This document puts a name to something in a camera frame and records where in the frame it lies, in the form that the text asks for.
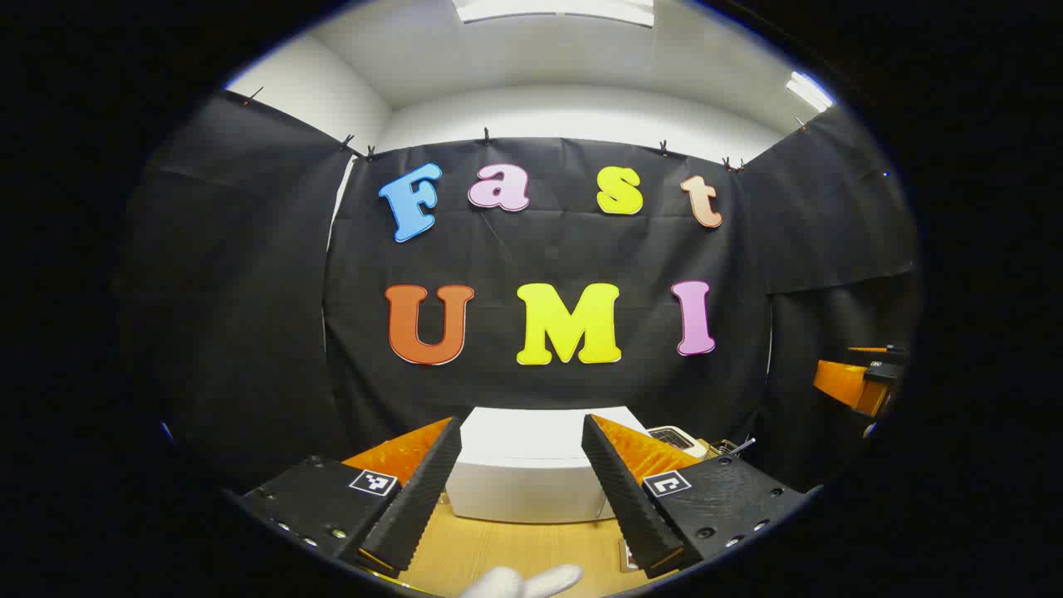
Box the white microwave oven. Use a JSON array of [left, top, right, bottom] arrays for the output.
[[446, 406, 657, 524]]

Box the white toaster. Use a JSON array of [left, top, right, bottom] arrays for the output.
[[648, 425, 708, 459]]

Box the ceiling light panel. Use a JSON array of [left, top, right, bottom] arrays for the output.
[[785, 71, 835, 113]]

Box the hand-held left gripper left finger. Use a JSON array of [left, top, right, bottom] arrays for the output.
[[241, 415, 463, 574]]

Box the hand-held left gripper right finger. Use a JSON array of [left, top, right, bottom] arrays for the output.
[[580, 413, 809, 581]]

